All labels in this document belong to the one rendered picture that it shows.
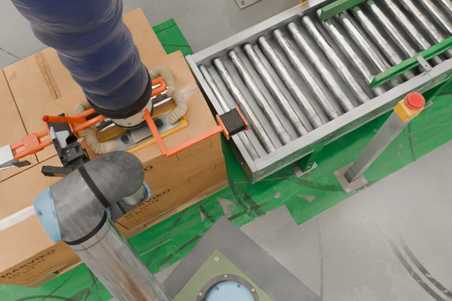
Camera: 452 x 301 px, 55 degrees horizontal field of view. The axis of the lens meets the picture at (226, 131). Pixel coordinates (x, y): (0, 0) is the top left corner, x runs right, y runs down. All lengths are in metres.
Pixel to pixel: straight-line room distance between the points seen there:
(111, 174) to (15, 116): 1.44
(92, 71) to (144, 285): 0.58
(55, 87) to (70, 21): 1.37
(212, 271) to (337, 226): 1.12
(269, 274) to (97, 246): 0.84
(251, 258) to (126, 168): 0.84
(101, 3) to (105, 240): 0.55
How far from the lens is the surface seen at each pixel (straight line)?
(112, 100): 1.40
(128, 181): 1.05
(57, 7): 1.02
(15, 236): 2.22
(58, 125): 1.65
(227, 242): 1.76
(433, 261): 2.71
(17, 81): 2.51
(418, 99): 1.74
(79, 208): 1.02
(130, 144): 1.67
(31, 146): 1.66
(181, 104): 1.63
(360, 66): 2.33
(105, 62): 1.22
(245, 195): 2.56
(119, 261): 1.12
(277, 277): 1.75
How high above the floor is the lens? 2.49
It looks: 68 degrees down
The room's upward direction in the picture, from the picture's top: 5 degrees counter-clockwise
